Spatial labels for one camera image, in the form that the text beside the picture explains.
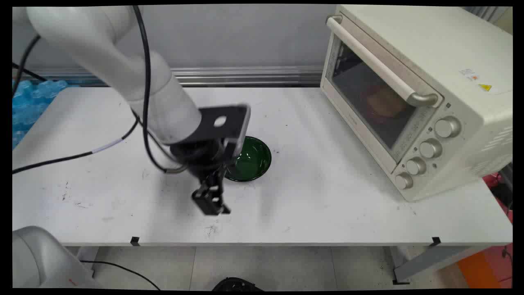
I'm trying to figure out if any red bowl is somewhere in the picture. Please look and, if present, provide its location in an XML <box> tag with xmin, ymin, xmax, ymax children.
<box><xmin>359</xmin><ymin>83</ymin><xmax>411</xmax><ymax>124</ymax></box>

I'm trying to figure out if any black round floor object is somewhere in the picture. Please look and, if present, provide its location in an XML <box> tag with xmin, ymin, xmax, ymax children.
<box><xmin>212</xmin><ymin>277</ymin><xmax>263</xmax><ymax>292</ymax></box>

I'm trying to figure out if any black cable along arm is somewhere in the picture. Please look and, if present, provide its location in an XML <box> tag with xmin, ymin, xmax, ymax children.
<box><xmin>131</xmin><ymin>5</ymin><xmax>183</xmax><ymax>175</ymax></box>

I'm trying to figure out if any thin black cable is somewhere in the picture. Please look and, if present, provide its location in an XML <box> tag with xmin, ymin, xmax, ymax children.
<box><xmin>12</xmin><ymin>35</ymin><xmax>46</xmax><ymax>97</ymax></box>

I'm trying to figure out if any black cable with white tag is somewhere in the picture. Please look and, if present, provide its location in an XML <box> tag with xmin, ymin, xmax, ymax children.
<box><xmin>12</xmin><ymin>109</ymin><xmax>142</xmax><ymax>175</ymax></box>

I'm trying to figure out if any grey rounded robot base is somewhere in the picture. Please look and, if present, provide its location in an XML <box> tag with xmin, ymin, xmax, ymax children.
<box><xmin>12</xmin><ymin>225</ymin><xmax>104</xmax><ymax>290</ymax></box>

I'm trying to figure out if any blue water bottle pack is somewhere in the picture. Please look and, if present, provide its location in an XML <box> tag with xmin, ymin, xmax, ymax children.
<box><xmin>12</xmin><ymin>79</ymin><xmax>69</xmax><ymax>150</ymax></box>

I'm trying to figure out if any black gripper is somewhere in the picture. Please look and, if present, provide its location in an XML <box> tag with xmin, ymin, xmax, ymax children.
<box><xmin>170</xmin><ymin>138</ymin><xmax>239</xmax><ymax>216</ymax></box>

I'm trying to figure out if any dark green bowl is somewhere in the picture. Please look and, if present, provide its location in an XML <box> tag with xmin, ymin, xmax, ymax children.
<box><xmin>224</xmin><ymin>136</ymin><xmax>272</xmax><ymax>183</ymax></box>

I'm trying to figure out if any oven door with handle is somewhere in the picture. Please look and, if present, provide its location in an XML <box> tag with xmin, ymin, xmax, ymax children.
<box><xmin>320</xmin><ymin>15</ymin><xmax>445</xmax><ymax>164</ymax></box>

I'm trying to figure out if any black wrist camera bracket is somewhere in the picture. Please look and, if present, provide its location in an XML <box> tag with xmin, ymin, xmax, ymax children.
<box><xmin>182</xmin><ymin>105</ymin><xmax>246</xmax><ymax>145</ymax></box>

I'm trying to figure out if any aluminium wall rail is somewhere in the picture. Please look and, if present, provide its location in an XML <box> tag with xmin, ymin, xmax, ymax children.
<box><xmin>12</xmin><ymin>66</ymin><xmax>324</xmax><ymax>88</ymax></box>

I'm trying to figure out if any red object beside table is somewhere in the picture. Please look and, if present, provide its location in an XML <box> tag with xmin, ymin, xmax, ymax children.
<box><xmin>482</xmin><ymin>172</ymin><xmax>513</xmax><ymax>224</ymax></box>

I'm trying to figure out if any grey table leg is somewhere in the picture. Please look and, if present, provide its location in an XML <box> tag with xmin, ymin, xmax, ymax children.
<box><xmin>390</xmin><ymin>245</ymin><xmax>488</xmax><ymax>285</ymax></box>

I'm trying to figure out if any black floor cable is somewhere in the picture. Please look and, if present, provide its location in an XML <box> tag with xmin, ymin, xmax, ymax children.
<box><xmin>79</xmin><ymin>259</ymin><xmax>161</xmax><ymax>291</ymax></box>

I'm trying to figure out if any cream toaster oven body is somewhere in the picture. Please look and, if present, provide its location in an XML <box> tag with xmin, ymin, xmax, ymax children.
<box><xmin>320</xmin><ymin>5</ymin><xmax>513</xmax><ymax>202</ymax></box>

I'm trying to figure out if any large silver oven knob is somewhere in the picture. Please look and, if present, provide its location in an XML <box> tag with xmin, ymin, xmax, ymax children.
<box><xmin>434</xmin><ymin>116</ymin><xmax>462</xmax><ymax>139</ymax></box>

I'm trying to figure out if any orange floor object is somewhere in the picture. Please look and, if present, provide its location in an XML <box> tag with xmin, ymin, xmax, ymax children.
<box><xmin>456</xmin><ymin>245</ymin><xmax>513</xmax><ymax>290</ymax></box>

